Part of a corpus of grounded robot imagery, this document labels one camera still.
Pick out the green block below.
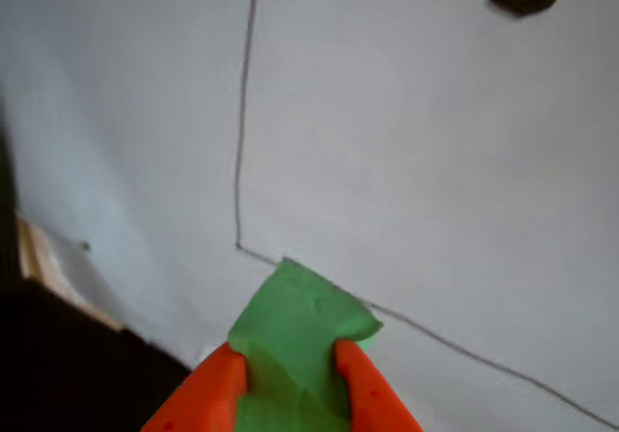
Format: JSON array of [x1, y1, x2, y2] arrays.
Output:
[[226, 256, 385, 432]]

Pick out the white paper sheet, drawn lines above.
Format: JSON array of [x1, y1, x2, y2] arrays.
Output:
[[0, 0, 619, 432]]

